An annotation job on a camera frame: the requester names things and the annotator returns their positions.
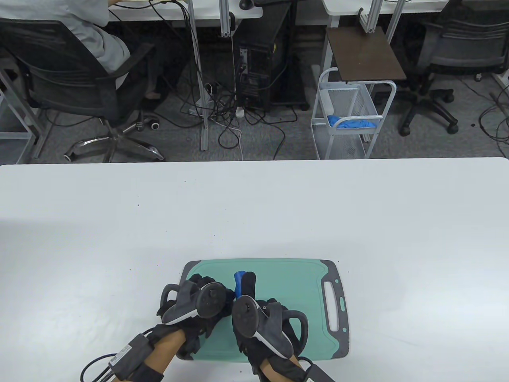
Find black computer tower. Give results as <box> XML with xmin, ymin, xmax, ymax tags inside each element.
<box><xmin>235</xmin><ymin>4</ymin><xmax>309</xmax><ymax>112</ymax></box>

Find white wire trolley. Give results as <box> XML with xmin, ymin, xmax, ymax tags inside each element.
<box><xmin>311</xmin><ymin>68</ymin><xmax>396</xmax><ymax>160</ymax></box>

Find tangle of black cables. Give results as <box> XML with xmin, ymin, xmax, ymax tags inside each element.
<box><xmin>477</xmin><ymin>86</ymin><xmax>509</xmax><ymax>160</ymax></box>
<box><xmin>175</xmin><ymin>78</ymin><xmax>299</xmax><ymax>160</ymax></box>

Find green cutting board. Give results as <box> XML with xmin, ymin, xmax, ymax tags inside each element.
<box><xmin>176</xmin><ymin>259</ymin><xmax>350</xmax><ymax>362</ymax></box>

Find person's right forearm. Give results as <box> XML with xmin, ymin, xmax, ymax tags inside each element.
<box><xmin>259</xmin><ymin>352</ymin><xmax>301</xmax><ymax>382</ymax></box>

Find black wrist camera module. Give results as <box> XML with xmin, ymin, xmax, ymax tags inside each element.
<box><xmin>304</xmin><ymin>362</ymin><xmax>338</xmax><ymax>382</ymax></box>
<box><xmin>109</xmin><ymin>333</ymin><xmax>155</xmax><ymax>378</ymax></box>

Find black mesh office chair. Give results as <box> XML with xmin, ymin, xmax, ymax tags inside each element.
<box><xmin>0</xmin><ymin>18</ymin><xmax>165</xmax><ymax>163</ymax></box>

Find grey mesh office chair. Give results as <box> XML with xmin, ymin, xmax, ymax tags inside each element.
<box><xmin>400</xmin><ymin>0</ymin><xmax>509</xmax><ymax>136</ymax></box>

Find black wrist module cable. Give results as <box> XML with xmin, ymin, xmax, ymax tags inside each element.
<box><xmin>81</xmin><ymin>352</ymin><xmax>120</xmax><ymax>382</ymax></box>

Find blue cloth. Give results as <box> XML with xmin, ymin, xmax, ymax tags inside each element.
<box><xmin>327</xmin><ymin>115</ymin><xmax>378</xmax><ymax>130</ymax></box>

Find white metal frame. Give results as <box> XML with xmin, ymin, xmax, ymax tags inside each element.
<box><xmin>0</xmin><ymin>66</ymin><xmax>52</xmax><ymax>164</ymax></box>

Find dark brown board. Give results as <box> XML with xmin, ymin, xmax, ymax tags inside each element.
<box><xmin>326</xmin><ymin>27</ymin><xmax>407</xmax><ymax>82</ymax></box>

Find person's left forearm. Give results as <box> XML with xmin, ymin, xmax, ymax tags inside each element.
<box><xmin>139</xmin><ymin>328</ymin><xmax>187</xmax><ymax>382</ymax></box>

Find grey tracking controller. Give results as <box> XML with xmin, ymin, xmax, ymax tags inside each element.
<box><xmin>232</xmin><ymin>295</ymin><xmax>309</xmax><ymax>358</ymax></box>
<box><xmin>161</xmin><ymin>281</ymin><xmax>228</xmax><ymax>325</ymax></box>

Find white desk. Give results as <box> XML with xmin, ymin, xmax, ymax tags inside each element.
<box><xmin>321</xmin><ymin>0</ymin><xmax>450</xmax><ymax>96</ymax></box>
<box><xmin>107</xmin><ymin>0</ymin><xmax>264</xmax><ymax>152</ymax></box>

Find person's right hand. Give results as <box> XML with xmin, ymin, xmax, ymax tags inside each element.
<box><xmin>232</xmin><ymin>272</ymin><xmax>309</xmax><ymax>372</ymax></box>

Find aluminium profile post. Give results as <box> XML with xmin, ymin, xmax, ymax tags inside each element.
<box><xmin>221</xmin><ymin>0</ymin><xmax>236</xmax><ymax>37</ymax></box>
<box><xmin>388</xmin><ymin>0</ymin><xmax>406</xmax><ymax>40</ymax></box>
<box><xmin>360</xmin><ymin>0</ymin><xmax>383</xmax><ymax>33</ymax></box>

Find person's left hand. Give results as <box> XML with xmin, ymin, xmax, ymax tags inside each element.
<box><xmin>157</xmin><ymin>275</ymin><xmax>235</xmax><ymax>361</ymax></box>

